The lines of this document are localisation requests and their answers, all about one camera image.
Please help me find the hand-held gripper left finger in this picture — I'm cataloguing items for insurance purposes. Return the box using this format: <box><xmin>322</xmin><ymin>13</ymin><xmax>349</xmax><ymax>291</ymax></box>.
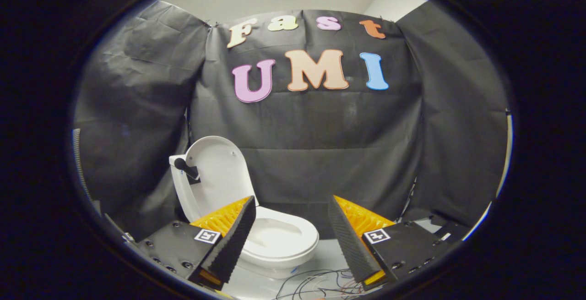
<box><xmin>136</xmin><ymin>195</ymin><xmax>257</xmax><ymax>291</ymax></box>

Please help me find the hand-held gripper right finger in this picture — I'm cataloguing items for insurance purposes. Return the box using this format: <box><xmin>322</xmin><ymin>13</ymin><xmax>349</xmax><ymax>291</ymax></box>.
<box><xmin>328</xmin><ymin>195</ymin><xmax>451</xmax><ymax>291</ymax></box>

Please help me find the white toilet lid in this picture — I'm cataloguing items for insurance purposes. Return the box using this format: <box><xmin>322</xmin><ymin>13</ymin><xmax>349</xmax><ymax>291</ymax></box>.
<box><xmin>174</xmin><ymin>136</ymin><xmax>260</xmax><ymax>224</ymax></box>

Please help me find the white toilet seat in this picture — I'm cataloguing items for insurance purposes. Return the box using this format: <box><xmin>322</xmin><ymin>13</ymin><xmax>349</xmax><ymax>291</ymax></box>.
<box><xmin>242</xmin><ymin>206</ymin><xmax>320</xmax><ymax>265</ymax></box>

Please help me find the white toilet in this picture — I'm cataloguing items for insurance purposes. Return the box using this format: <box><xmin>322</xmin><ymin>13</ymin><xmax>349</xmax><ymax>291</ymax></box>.
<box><xmin>169</xmin><ymin>153</ymin><xmax>320</xmax><ymax>279</ymax></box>

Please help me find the black backdrop cloth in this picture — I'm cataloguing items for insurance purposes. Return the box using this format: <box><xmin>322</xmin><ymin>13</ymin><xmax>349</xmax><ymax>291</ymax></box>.
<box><xmin>72</xmin><ymin>0</ymin><xmax>510</xmax><ymax>245</ymax></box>

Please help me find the tangle of thin cables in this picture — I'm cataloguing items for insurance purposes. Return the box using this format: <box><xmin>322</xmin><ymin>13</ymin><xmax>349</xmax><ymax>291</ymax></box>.
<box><xmin>274</xmin><ymin>268</ymin><xmax>367</xmax><ymax>300</ymax></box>

